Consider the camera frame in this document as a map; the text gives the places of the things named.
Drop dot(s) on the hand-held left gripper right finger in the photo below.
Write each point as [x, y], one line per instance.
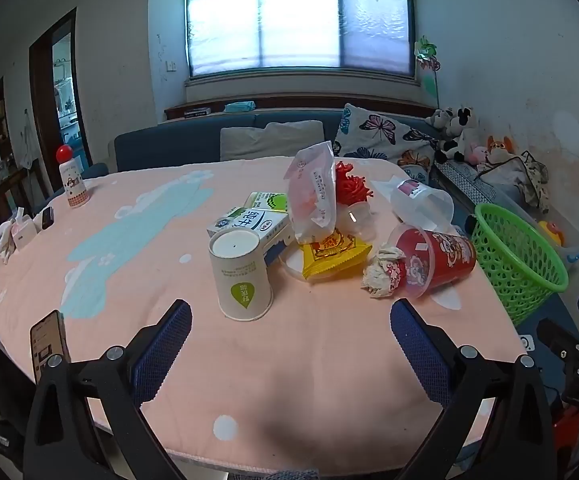
[419, 355]

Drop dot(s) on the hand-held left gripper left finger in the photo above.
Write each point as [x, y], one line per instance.
[162, 355]

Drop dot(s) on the green plastic basket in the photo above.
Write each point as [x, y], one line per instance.
[519, 265]

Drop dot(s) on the white paper cup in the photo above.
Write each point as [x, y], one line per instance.
[239, 270]

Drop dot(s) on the yellow snack packet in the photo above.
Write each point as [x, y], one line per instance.
[332, 257]

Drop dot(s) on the white blue milk carton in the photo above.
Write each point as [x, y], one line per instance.
[264, 225]

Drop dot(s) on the white green drink carton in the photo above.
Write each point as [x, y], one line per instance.
[269, 201]

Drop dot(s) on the red plastic stool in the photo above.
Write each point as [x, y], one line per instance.
[569, 430]

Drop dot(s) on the clear plastic storage bin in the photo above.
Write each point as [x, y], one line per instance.
[572, 240]

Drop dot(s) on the crumpled red white tissue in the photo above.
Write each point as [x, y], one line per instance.
[382, 272]

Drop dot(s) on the red plastic cup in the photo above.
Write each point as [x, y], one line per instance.
[439, 257]

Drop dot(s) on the smartphone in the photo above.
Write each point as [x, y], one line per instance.
[49, 345]

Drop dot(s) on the clear plastic goblet cup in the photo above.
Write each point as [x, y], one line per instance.
[359, 220]

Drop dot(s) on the beige patterned cloth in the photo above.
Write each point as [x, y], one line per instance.
[514, 177]

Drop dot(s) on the clear cup with pink label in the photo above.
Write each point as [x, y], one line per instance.
[419, 200]

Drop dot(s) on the small black device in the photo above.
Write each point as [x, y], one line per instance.
[47, 218]

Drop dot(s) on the red shredded plastic bundle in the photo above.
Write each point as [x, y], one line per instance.
[350, 185]

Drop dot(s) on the white tissue pack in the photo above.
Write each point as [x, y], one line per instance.
[24, 232]

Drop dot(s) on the orange fox plush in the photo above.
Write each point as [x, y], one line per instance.
[499, 149]

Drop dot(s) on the white cloth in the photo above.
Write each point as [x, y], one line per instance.
[5, 245]

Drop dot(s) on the bottle with red cap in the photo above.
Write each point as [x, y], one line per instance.
[73, 185]

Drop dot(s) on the pink plush toy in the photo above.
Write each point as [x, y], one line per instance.
[478, 156]

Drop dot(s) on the clear pink printed plastic bag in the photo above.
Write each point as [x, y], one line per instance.
[312, 185]

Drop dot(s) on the blue sofa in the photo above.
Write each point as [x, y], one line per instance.
[169, 145]

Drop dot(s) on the black white cow plush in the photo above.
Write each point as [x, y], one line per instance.
[462, 132]

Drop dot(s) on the butterfly print pillow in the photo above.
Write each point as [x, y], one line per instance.
[379, 132]

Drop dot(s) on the grey plush toy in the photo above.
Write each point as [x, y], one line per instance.
[438, 119]

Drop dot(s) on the beige cushion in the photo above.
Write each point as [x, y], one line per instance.
[269, 140]

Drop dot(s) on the teal packet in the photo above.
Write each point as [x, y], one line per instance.
[239, 106]

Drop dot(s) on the wooden doorway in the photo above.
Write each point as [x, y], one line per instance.
[44, 100]

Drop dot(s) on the window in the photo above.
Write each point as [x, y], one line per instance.
[299, 15]

